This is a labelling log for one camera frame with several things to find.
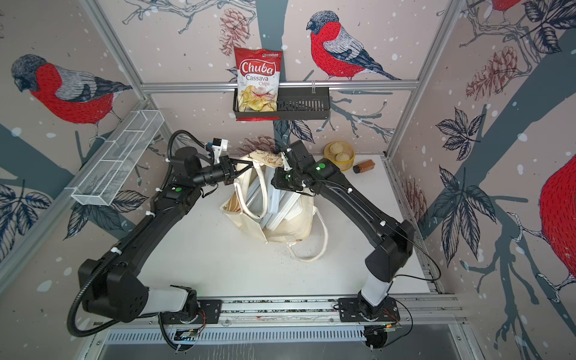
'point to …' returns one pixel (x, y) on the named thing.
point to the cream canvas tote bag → (307, 235)
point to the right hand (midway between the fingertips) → (270, 182)
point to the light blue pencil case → (277, 200)
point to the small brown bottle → (364, 166)
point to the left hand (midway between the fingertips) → (255, 162)
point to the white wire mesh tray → (108, 181)
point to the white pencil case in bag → (256, 202)
